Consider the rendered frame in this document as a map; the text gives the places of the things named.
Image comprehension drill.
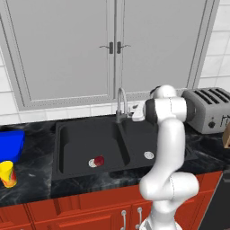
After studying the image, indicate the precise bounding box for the red base cupboard door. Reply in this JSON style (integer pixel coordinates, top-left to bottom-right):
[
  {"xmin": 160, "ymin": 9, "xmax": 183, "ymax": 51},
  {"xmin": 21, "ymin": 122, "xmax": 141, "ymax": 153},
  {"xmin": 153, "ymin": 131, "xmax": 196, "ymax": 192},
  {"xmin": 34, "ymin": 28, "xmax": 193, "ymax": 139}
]
[
  {"xmin": 26, "ymin": 202, "xmax": 134, "ymax": 230},
  {"xmin": 131, "ymin": 191, "xmax": 208, "ymax": 230}
]

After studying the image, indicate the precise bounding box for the dark cupboard door handle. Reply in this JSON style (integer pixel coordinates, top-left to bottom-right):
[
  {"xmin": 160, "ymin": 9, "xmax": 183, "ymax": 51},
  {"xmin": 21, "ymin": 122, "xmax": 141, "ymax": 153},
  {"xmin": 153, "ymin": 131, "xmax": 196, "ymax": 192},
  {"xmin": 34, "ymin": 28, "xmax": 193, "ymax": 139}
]
[
  {"xmin": 116, "ymin": 40, "xmax": 132, "ymax": 55},
  {"xmin": 99, "ymin": 41, "xmax": 114, "ymax": 55}
]

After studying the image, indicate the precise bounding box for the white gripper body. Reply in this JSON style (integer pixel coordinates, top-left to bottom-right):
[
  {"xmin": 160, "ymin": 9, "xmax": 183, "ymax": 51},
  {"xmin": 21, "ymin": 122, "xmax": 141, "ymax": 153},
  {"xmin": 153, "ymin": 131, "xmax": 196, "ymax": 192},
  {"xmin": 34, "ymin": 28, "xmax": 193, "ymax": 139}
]
[{"xmin": 131, "ymin": 101, "xmax": 147, "ymax": 122}]

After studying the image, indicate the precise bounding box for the black dishwasher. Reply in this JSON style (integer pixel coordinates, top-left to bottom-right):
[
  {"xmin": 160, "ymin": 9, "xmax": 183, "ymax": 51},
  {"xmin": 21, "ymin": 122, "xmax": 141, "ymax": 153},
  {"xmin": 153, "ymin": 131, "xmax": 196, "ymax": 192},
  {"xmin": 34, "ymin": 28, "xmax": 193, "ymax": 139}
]
[{"xmin": 198, "ymin": 170, "xmax": 230, "ymax": 230}]

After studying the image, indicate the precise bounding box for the red round produce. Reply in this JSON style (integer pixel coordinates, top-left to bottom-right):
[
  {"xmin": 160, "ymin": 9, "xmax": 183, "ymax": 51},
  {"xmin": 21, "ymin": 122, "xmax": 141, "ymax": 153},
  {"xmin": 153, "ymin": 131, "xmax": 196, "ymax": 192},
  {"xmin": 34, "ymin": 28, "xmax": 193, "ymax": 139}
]
[{"xmin": 94, "ymin": 155, "xmax": 106, "ymax": 168}]

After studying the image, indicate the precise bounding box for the silver base cupboard handle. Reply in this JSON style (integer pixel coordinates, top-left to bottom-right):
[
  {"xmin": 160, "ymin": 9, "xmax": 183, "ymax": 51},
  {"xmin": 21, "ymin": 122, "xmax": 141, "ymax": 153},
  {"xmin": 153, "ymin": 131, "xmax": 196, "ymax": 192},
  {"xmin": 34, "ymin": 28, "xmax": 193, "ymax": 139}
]
[
  {"xmin": 135, "ymin": 207, "xmax": 144, "ymax": 230},
  {"xmin": 119, "ymin": 209, "xmax": 128, "ymax": 230}
]

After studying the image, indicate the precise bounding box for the silver sink faucet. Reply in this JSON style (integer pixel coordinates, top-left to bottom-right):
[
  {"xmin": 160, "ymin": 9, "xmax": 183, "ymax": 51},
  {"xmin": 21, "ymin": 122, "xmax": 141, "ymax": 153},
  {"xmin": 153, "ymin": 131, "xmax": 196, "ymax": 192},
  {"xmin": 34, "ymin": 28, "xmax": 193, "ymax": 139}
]
[{"xmin": 115, "ymin": 87, "xmax": 133, "ymax": 124}]

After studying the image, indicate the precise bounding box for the white sink drain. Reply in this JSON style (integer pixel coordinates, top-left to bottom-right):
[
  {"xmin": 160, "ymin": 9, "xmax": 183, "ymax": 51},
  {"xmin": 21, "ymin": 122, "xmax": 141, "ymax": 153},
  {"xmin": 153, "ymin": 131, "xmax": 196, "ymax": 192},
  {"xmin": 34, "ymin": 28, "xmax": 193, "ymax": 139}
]
[
  {"xmin": 87, "ymin": 158, "xmax": 97, "ymax": 169},
  {"xmin": 143, "ymin": 151, "xmax": 155, "ymax": 161}
]

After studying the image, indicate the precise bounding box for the black double sink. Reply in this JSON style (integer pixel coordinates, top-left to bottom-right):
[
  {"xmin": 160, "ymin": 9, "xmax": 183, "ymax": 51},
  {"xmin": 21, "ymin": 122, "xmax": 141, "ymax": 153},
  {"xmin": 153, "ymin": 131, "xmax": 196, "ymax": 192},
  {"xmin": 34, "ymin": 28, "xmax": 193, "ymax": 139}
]
[{"xmin": 50, "ymin": 114, "xmax": 199, "ymax": 182}]

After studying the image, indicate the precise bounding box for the red base cupboard drawer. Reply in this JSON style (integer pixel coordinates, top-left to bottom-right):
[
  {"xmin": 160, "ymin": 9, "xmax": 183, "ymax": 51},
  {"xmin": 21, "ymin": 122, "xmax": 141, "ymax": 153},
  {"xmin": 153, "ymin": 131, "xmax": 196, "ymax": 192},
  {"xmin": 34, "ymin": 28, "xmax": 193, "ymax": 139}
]
[{"xmin": 0, "ymin": 204, "xmax": 33, "ymax": 230}]

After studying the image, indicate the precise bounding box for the yellow and red cup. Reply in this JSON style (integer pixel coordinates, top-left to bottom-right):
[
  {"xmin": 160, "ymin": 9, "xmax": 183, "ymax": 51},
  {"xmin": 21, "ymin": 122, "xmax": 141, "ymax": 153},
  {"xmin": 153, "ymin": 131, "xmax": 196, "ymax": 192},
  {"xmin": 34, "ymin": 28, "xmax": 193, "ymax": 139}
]
[{"xmin": 0, "ymin": 160, "xmax": 18, "ymax": 189}]

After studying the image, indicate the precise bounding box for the silver four-slot toaster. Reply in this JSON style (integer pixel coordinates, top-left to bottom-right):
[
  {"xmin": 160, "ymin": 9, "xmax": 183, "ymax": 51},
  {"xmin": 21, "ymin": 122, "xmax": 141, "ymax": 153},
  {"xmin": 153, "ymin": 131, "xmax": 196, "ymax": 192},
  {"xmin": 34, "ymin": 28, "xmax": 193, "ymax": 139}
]
[{"xmin": 181, "ymin": 87, "xmax": 230, "ymax": 135}]

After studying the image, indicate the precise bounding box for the wooden knife block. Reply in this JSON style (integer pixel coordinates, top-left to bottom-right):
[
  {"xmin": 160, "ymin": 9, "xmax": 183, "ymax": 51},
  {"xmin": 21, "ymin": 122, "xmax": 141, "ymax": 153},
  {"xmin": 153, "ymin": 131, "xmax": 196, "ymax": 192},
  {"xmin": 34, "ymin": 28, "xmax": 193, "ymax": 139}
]
[{"xmin": 221, "ymin": 122, "xmax": 230, "ymax": 149}]

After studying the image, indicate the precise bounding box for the grey wall cupboard door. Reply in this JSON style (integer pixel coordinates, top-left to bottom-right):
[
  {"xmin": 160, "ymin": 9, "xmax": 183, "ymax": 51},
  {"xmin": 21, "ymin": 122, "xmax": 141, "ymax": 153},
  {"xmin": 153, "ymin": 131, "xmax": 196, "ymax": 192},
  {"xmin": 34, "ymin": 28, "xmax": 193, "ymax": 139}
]
[
  {"xmin": 115, "ymin": 0, "xmax": 222, "ymax": 101},
  {"xmin": 0, "ymin": 0, "xmax": 117, "ymax": 111}
]

